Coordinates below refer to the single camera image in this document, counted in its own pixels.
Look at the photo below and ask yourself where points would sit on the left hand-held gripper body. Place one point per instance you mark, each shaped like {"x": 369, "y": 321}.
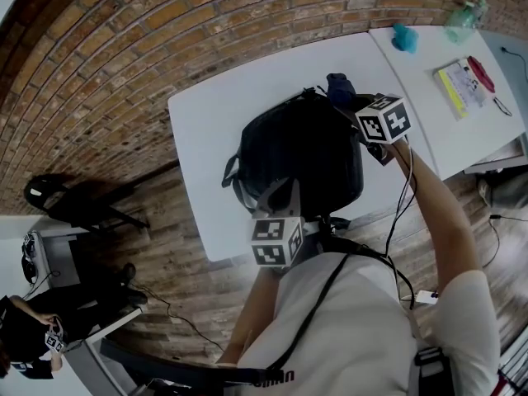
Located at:
{"x": 272, "y": 241}

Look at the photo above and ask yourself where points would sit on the person's right forearm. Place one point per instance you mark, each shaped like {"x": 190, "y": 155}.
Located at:
{"x": 441, "y": 221}

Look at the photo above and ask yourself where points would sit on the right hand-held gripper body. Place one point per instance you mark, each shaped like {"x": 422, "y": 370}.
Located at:
{"x": 383, "y": 120}

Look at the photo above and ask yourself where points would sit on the black backpack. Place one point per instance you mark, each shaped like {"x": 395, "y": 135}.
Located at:
{"x": 305, "y": 151}

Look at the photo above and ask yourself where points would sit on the person's left forearm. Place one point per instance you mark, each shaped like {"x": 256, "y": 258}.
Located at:
{"x": 247, "y": 320}

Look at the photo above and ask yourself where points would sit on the black harness buckle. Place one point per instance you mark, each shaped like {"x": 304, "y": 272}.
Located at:
{"x": 431, "y": 365}

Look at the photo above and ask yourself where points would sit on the gray desk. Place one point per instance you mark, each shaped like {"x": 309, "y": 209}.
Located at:
{"x": 57, "y": 258}
{"x": 86, "y": 365}

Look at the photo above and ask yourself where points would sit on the black curved bar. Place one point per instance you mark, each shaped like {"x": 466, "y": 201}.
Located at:
{"x": 165, "y": 363}

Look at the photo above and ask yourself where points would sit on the white adapter box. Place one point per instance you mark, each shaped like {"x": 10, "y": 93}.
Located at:
{"x": 427, "y": 297}

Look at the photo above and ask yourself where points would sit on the red pouch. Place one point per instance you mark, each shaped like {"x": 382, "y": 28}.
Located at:
{"x": 482, "y": 74}

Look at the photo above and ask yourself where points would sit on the teal crumpled rag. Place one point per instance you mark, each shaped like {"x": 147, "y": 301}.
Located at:
{"x": 406, "y": 39}

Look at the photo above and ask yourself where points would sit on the person's white shirt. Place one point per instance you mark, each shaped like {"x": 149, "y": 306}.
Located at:
{"x": 354, "y": 336}

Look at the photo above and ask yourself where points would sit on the yellow edged booklet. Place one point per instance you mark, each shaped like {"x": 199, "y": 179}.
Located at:
{"x": 460, "y": 91}

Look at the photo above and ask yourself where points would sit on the green spray bottle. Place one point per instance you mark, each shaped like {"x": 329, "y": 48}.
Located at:
{"x": 462, "y": 23}

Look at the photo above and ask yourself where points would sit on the black folding chair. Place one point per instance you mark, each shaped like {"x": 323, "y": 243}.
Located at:
{"x": 78, "y": 204}

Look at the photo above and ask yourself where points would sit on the dark blue cloth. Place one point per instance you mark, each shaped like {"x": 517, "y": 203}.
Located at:
{"x": 340, "y": 91}

